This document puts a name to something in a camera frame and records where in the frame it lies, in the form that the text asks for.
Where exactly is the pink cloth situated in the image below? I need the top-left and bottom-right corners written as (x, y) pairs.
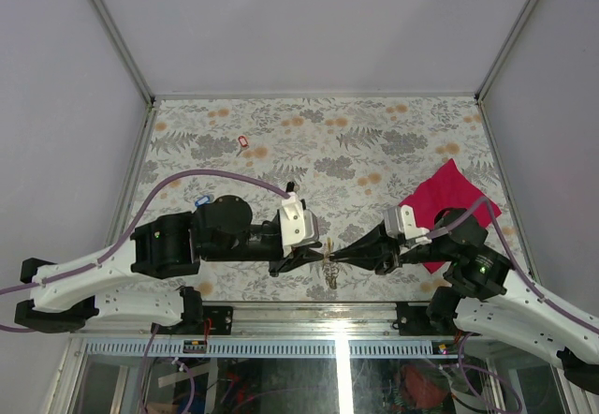
top-left (399, 159), bottom-right (492, 274)

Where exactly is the floral tablecloth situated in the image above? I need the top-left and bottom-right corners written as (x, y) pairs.
top-left (133, 97), bottom-right (533, 303)

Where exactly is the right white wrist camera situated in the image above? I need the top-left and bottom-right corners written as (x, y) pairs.
top-left (383, 205), bottom-right (431, 249)

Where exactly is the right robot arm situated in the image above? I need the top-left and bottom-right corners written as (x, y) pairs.
top-left (329, 205), bottom-right (598, 393)

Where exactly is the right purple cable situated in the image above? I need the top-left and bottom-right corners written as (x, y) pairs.
top-left (428, 197), bottom-right (599, 326)

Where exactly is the blue tagged key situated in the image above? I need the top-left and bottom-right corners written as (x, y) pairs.
top-left (195, 195), bottom-right (213, 208)

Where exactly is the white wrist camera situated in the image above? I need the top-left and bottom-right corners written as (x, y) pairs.
top-left (383, 205), bottom-right (431, 249)
top-left (278, 192), bottom-right (319, 256)

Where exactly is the white slotted cable duct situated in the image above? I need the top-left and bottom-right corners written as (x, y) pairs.
top-left (85, 338), bottom-right (435, 359)

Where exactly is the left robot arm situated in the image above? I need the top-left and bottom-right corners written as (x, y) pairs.
top-left (14, 194), bottom-right (322, 334)

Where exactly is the purple cable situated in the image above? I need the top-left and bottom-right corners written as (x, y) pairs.
top-left (0, 169), bottom-right (290, 334)
top-left (428, 197), bottom-right (599, 326)

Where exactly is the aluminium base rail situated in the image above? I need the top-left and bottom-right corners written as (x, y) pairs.
top-left (72, 299), bottom-right (483, 338)

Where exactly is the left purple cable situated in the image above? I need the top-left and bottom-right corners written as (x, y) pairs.
top-left (0, 169), bottom-right (290, 334)

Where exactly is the large keyring with yellow grip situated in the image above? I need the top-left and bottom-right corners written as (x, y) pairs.
top-left (322, 259), bottom-right (340, 290)

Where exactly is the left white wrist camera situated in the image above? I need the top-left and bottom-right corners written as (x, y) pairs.
top-left (278, 192), bottom-right (319, 256)

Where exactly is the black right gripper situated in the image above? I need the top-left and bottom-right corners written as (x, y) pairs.
top-left (329, 217), bottom-right (456, 274)

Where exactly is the red tagged key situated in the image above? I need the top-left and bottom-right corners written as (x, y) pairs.
top-left (237, 135), bottom-right (249, 155)

